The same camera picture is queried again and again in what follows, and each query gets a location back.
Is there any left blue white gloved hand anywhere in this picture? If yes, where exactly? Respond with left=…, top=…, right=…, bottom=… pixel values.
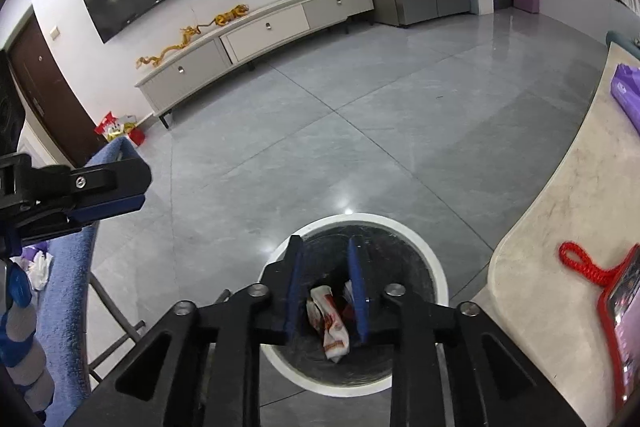
left=1, top=259, right=54, bottom=415

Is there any purple bag on table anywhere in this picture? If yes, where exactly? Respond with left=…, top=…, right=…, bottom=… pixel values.
left=611, top=64, right=640, bottom=133

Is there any golden dragon ornament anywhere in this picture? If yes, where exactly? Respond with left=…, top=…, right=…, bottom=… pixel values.
left=134, top=4, right=250, bottom=68

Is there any white tissue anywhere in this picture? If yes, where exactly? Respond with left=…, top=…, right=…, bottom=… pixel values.
left=12, top=245, right=53, bottom=291

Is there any white round trash bin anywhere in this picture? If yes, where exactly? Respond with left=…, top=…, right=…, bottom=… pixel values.
left=262, top=213, right=449, bottom=398

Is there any red gift bag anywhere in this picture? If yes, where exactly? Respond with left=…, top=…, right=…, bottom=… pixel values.
left=94, top=112, right=145, bottom=146

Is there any dark brown door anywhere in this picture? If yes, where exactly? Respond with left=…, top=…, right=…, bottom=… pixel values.
left=9, top=14, right=105, bottom=167

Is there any red white wrapper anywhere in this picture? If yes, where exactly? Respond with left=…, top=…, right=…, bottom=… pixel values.
left=306, top=281, right=355, bottom=363

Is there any white tv cabinet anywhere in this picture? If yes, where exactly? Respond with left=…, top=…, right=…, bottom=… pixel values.
left=136, top=0, right=374, bottom=119

